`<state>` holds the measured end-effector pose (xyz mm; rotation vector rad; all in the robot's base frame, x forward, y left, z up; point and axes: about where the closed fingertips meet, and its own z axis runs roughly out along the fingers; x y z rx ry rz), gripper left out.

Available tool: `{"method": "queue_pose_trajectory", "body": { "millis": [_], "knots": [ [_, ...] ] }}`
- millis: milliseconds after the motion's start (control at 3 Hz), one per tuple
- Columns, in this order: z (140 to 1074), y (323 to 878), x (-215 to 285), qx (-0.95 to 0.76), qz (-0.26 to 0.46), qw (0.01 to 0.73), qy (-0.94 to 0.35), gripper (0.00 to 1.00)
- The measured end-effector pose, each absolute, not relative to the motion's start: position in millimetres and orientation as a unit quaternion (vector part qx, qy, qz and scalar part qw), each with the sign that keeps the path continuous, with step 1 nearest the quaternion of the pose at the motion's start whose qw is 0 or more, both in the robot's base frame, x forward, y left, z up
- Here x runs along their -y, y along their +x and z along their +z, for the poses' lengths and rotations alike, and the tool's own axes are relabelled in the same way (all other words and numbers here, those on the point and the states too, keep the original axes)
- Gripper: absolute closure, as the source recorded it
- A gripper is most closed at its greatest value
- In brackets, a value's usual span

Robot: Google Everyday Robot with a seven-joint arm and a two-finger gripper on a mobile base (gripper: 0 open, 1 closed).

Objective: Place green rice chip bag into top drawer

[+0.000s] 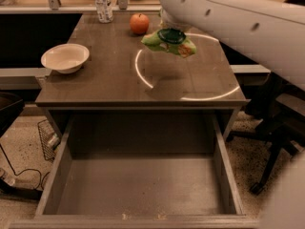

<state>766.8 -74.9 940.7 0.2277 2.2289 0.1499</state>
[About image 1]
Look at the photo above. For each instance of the black office chair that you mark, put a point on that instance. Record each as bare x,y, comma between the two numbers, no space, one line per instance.
281,108

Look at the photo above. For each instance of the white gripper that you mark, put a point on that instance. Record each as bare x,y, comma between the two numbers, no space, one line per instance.
168,22

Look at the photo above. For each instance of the clear plastic water bottle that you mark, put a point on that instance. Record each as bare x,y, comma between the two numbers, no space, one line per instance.
104,10

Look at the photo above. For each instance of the green rice chip bag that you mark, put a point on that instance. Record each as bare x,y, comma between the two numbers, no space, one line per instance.
171,41

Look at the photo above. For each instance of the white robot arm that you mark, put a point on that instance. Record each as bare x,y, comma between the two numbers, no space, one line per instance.
271,34

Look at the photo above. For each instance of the open grey top drawer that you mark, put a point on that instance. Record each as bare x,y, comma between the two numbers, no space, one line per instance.
137,171

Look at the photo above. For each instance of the white paper bowl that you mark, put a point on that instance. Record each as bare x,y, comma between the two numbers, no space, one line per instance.
65,58

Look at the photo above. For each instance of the black bin at left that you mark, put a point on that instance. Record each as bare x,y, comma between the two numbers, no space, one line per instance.
11,106

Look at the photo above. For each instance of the black wire mesh basket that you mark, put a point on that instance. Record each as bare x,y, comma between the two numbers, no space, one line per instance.
49,140

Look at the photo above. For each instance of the red apple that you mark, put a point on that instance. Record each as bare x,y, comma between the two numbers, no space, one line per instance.
139,23

